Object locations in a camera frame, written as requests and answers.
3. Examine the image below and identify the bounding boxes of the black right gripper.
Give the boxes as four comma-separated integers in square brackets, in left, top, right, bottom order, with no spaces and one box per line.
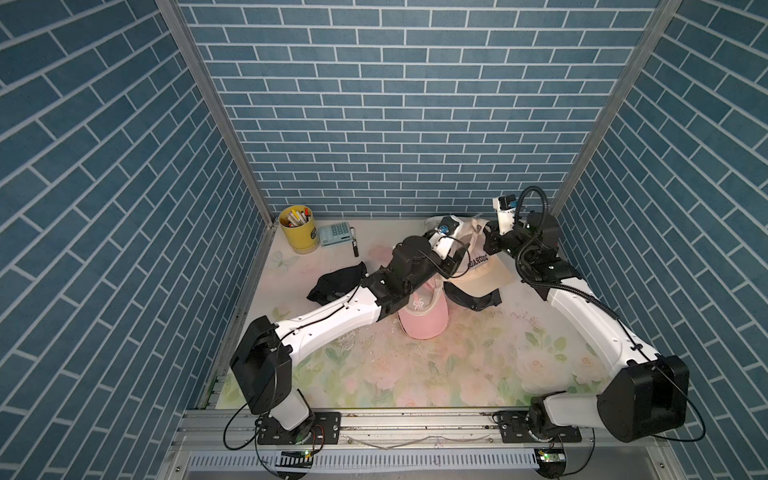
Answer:
[478,220,532,270]

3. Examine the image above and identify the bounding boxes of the beige baseball cap with text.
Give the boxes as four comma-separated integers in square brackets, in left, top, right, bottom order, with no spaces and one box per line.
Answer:
[450,218,515,297]

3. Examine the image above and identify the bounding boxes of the pink baseball cap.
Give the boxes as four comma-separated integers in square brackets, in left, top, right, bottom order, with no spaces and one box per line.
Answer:
[397,276,449,340]

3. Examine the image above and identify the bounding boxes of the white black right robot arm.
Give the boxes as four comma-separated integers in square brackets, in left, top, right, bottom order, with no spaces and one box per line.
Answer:
[484,209,691,443]

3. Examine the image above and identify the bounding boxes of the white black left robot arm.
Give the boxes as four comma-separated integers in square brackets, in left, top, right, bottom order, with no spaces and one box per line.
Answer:
[229,232,469,431]

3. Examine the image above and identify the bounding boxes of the cream cap at back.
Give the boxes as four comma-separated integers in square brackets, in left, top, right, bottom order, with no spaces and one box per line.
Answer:
[424,215,484,237]

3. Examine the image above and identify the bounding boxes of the black cap with mesh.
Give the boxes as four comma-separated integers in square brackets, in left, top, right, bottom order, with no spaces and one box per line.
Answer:
[444,283,502,312]

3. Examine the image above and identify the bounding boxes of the black baseball cap left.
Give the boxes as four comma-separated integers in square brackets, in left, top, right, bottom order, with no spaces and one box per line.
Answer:
[307,262,368,305]

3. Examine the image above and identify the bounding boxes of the black marker pen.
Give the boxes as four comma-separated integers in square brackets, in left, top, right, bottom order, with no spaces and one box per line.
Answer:
[349,227,359,258]

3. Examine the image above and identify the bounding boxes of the teal desk calculator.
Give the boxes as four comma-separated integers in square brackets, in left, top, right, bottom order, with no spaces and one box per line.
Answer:
[318,222,352,247]

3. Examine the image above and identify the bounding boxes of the yellow pen holder cup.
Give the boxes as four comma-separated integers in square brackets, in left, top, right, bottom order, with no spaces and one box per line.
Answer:
[278,205,320,254]

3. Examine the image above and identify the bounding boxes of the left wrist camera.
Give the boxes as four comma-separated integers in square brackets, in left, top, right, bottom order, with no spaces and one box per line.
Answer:
[429,216,463,260]

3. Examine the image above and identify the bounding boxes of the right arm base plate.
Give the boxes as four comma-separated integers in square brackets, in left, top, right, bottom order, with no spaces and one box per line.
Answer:
[491,410,582,444]

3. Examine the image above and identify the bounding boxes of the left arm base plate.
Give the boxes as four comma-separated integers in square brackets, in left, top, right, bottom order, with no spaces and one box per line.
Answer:
[256,411,342,446]

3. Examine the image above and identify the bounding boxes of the aluminium front rail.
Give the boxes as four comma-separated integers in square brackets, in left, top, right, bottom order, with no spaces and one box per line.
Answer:
[158,407,684,479]

